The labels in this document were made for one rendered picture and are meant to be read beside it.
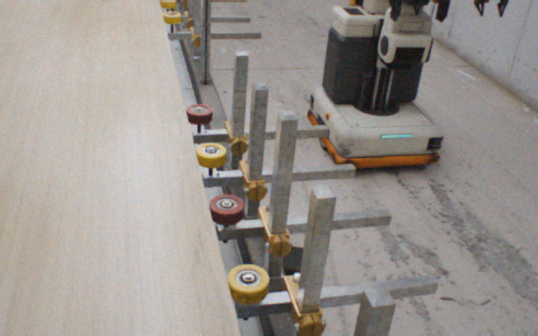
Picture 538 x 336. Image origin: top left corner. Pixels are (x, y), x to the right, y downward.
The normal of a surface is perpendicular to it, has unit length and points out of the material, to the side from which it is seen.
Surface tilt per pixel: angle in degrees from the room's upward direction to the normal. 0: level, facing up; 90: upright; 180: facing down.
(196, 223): 0
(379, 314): 90
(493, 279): 0
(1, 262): 0
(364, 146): 90
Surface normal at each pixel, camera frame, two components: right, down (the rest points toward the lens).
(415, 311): 0.07, -0.86
